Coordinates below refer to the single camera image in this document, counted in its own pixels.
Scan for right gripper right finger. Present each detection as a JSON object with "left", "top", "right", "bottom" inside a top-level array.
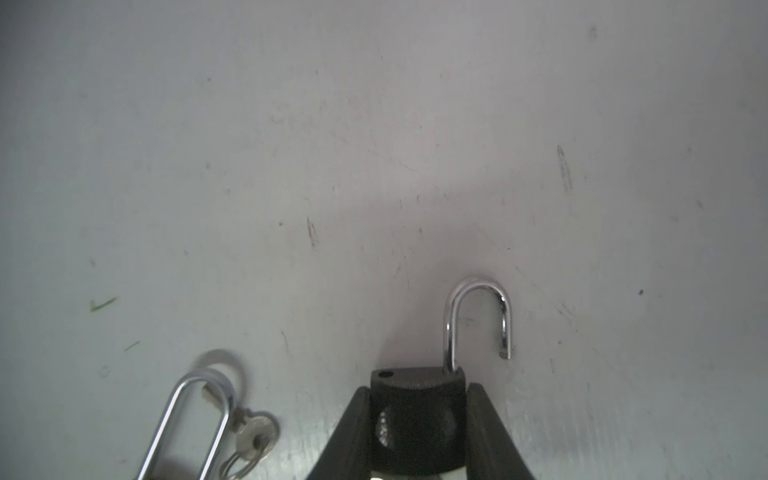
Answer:
[{"left": 466, "top": 383, "right": 535, "bottom": 480}]

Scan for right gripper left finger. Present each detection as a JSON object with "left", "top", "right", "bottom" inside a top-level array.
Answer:
[{"left": 307, "top": 387, "right": 372, "bottom": 480}]

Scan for small black padlock keys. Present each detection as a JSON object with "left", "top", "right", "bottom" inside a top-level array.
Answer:
[{"left": 370, "top": 275, "right": 512, "bottom": 477}]

